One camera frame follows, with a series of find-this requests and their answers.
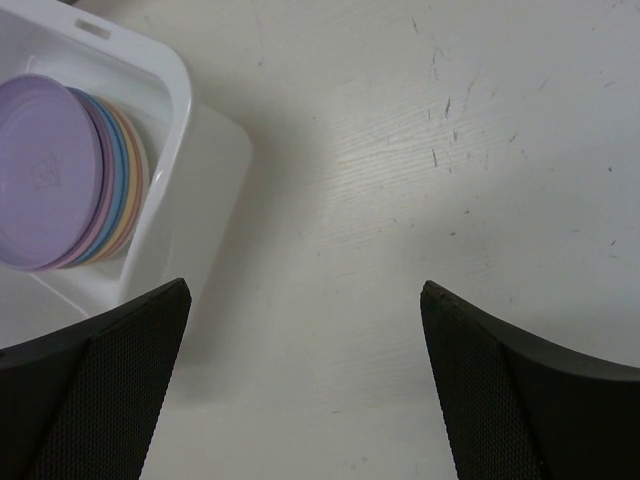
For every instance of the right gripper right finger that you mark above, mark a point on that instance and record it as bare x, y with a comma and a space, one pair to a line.
517, 406

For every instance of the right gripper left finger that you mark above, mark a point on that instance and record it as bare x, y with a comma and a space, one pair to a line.
83, 402

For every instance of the purple plate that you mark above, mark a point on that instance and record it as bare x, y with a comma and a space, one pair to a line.
92, 231
50, 173

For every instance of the pink plate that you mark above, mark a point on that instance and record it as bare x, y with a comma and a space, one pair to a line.
140, 185
119, 176

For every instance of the cream plate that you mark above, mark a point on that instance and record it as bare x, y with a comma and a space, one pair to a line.
141, 191

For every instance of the white plastic bin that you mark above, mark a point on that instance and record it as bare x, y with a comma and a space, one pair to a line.
199, 162

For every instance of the white table board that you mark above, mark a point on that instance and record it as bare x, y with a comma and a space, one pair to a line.
489, 146

